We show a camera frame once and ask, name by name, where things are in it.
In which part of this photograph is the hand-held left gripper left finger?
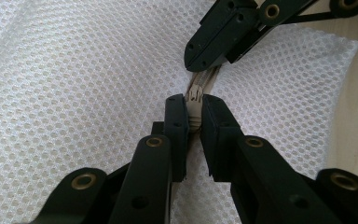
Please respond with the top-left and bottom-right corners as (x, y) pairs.
(107, 93), (190, 224)

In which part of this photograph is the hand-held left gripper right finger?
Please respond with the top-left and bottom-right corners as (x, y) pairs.
(200, 93), (344, 224)

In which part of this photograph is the beige zipper pull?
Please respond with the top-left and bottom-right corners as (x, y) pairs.
(184, 85), (206, 133)

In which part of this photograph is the white mesh laundry bag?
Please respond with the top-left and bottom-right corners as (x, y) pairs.
(0, 0), (358, 224)

